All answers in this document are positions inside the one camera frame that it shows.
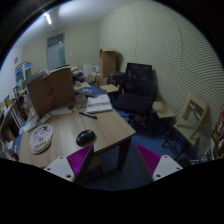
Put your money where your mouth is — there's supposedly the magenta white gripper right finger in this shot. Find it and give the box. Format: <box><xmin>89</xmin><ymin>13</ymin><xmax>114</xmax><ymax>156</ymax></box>
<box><xmin>135</xmin><ymin>143</ymin><xmax>184</xmax><ymax>182</ymax></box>

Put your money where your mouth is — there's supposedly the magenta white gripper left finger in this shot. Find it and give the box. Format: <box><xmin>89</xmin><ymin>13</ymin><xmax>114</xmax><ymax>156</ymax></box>
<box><xmin>45</xmin><ymin>144</ymin><xmax>94</xmax><ymax>183</ymax></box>

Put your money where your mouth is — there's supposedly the black computer mouse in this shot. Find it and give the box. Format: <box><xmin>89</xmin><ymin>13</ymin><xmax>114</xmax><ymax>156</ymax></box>
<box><xmin>76</xmin><ymin>130</ymin><xmax>96</xmax><ymax>146</ymax></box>

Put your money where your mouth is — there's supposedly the round white mouse pad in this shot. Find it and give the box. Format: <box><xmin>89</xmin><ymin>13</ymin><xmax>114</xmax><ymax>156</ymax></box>
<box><xmin>29</xmin><ymin>124</ymin><xmax>53</xmax><ymax>154</ymax></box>

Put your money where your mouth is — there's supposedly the wooden desk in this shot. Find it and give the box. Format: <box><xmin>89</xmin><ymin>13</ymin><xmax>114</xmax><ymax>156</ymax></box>
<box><xmin>19</xmin><ymin>100</ymin><xmax>136</xmax><ymax>170</ymax></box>

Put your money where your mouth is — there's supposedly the black marker pen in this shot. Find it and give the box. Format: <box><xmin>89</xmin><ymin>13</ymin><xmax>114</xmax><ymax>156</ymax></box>
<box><xmin>79</xmin><ymin>112</ymin><xmax>98</xmax><ymax>119</ymax></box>

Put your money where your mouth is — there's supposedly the white remote control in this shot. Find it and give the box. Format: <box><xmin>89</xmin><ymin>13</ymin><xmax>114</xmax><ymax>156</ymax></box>
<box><xmin>40</xmin><ymin>112</ymin><xmax>53</xmax><ymax>123</ymax></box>

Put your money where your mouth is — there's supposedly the small wooden side table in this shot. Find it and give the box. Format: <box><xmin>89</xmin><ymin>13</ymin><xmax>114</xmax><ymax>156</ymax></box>
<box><xmin>152</xmin><ymin>100</ymin><xmax>177</xmax><ymax>134</ymax></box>

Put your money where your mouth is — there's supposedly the black mesh office chair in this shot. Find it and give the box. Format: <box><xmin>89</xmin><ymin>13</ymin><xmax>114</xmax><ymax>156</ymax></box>
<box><xmin>112</xmin><ymin>63</ymin><xmax>157</xmax><ymax>128</ymax></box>

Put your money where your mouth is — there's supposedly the white closed book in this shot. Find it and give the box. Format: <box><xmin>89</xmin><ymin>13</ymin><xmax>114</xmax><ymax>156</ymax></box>
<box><xmin>86</xmin><ymin>94</ymin><xmax>112</xmax><ymax>113</ymax></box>

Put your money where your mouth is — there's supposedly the beige wooden folding chair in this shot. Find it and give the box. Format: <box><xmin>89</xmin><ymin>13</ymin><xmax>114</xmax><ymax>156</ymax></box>
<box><xmin>162</xmin><ymin>91</ymin><xmax>210</xmax><ymax>158</ymax></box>

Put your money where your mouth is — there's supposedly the blue folder on desk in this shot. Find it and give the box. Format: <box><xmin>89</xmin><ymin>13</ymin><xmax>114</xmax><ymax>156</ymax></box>
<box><xmin>76</xmin><ymin>87</ymin><xmax>106</xmax><ymax>98</ymax></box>

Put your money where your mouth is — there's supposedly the large brown cardboard box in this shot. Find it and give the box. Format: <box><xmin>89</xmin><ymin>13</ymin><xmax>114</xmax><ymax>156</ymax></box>
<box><xmin>27</xmin><ymin>68</ymin><xmax>75</xmax><ymax>115</ymax></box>

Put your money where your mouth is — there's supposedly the tall brown cardboard box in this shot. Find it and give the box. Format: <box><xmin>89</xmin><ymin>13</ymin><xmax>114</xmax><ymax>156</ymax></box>
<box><xmin>100</xmin><ymin>49</ymin><xmax>116</xmax><ymax>78</ymax></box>

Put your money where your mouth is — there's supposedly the grey door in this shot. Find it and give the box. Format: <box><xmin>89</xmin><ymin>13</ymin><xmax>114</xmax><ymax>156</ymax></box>
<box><xmin>47</xmin><ymin>33</ymin><xmax>65</xmax><ymax>70</ymax></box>

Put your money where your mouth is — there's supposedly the ceiling fluorescent light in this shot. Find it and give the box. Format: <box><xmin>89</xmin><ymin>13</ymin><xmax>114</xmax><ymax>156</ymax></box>
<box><xmin>44</xmin><ymin>13</ymin><xmax>52</xmax><ymax>25</ymax></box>

